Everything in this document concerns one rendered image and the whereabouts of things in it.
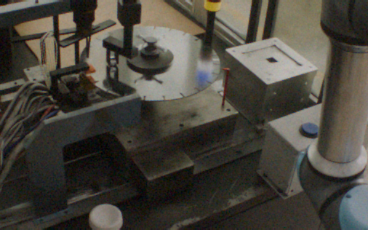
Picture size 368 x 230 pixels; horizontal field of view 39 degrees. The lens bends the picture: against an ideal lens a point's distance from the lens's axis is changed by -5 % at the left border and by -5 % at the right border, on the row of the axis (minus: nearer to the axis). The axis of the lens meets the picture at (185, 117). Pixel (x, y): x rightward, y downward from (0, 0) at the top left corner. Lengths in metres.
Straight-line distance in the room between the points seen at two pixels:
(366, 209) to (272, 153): 0.35
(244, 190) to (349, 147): 0.37
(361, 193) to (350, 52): 0.27
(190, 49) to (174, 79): 0.14
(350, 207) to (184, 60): 0.56
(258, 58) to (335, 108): 0.55
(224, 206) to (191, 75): 0.30
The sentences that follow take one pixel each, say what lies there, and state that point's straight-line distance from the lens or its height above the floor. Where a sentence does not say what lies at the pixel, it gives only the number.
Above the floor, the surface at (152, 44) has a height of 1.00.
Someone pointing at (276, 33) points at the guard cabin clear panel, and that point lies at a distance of 1.59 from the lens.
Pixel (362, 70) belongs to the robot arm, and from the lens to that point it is 0.85.
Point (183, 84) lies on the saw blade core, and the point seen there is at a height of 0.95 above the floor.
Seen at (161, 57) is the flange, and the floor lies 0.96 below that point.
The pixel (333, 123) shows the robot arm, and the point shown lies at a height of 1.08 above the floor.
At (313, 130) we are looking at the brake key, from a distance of 1.19.
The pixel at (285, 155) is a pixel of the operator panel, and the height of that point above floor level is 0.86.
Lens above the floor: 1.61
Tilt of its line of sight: 37 degrees down
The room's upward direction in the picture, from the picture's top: 6 degrees clockwise
